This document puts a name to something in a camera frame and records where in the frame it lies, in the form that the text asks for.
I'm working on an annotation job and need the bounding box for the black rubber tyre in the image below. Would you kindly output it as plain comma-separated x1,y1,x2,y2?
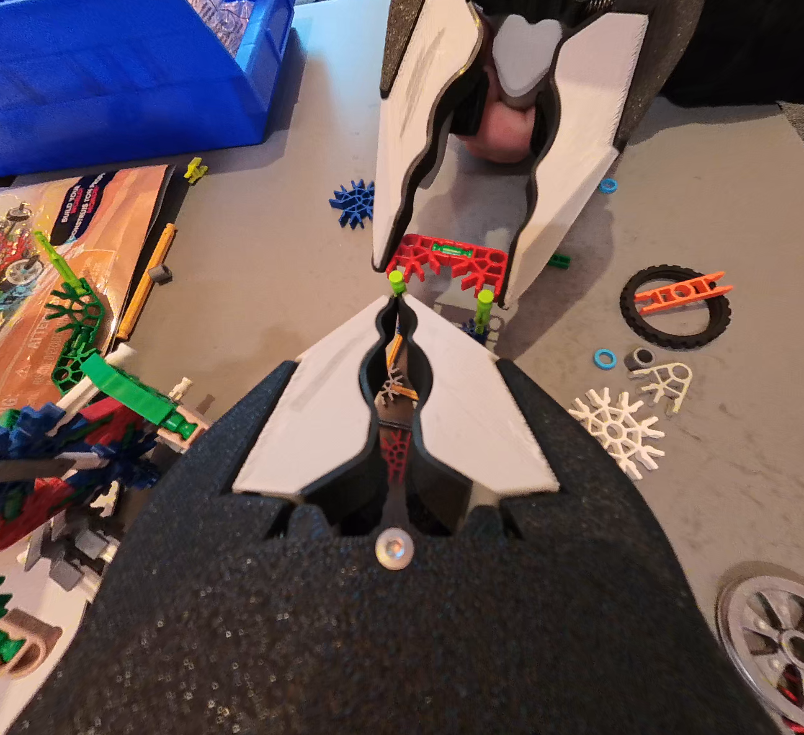
620,264,731,351

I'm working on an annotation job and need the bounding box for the orange ladder connector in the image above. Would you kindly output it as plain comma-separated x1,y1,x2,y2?
633,270,734,316

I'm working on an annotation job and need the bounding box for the white fan connector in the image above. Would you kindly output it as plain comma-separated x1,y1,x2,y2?
630,361,693,415

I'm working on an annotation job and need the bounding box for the long yellow rod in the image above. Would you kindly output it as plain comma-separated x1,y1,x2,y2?
116,223,178,341

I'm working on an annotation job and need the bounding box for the white snowflake connector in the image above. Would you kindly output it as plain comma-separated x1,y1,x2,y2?
568,387,667,480

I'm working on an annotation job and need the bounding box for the multicolour construction toy model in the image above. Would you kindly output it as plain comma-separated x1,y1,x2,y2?
0,231,211,682

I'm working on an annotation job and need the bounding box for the blue snowflake connector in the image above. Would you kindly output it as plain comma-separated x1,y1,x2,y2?
328,179,376,229

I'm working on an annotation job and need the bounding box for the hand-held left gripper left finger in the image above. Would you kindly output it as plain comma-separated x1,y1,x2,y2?
231,297,399,503

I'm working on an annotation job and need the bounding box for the person's right hand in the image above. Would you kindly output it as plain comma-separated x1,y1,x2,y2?
465,97,541,164

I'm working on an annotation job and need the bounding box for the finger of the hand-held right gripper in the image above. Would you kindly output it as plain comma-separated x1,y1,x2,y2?
371,0,487,272
500,11,649,309

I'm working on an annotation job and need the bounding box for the silver spoked wheel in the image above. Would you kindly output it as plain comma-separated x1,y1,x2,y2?
716,562,804,732

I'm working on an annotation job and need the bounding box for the rod frame with lime posts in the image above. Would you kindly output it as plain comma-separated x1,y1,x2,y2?
376,270,503,406

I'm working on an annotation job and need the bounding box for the blue plastic bin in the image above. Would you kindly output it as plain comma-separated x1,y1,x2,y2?
0,0,301,178

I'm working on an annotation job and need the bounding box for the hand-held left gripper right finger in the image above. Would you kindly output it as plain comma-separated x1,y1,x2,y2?
399,295,561,506

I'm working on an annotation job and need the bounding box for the toy instruction booklet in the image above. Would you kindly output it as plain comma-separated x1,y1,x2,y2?
0,165,177,409

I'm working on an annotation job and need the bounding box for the red connector bridge green rod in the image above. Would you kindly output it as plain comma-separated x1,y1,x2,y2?
384,234,510,302

